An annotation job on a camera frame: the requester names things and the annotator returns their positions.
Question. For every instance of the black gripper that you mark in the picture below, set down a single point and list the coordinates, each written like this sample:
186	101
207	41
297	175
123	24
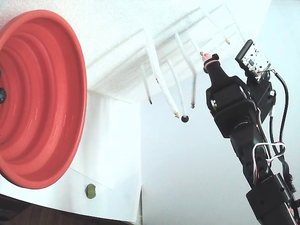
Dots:
225	90

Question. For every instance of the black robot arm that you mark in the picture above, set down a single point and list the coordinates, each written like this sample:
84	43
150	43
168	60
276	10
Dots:
248	152

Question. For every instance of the red collapsible silicone cup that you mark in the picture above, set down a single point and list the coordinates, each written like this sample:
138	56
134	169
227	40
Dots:
47	105

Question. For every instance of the bent white pipe cleaner stem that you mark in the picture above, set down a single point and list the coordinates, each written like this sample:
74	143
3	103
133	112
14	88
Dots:
185	54

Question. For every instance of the thick white pipe cleaner stem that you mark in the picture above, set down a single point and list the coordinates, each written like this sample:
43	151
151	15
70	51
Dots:
164	91

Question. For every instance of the small dark blueberry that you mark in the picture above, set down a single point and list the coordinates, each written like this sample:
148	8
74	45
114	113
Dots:
185	119

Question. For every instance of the short white pipe cleaner stem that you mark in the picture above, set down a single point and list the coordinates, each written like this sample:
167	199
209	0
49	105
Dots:
155	76

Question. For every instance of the white foam board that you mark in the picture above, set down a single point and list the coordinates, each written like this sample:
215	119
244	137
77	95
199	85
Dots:
112	35

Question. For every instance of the white paper sheet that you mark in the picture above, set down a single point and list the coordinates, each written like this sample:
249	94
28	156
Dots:
107	140

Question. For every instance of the green leaf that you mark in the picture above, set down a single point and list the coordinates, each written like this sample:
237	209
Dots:
91	191

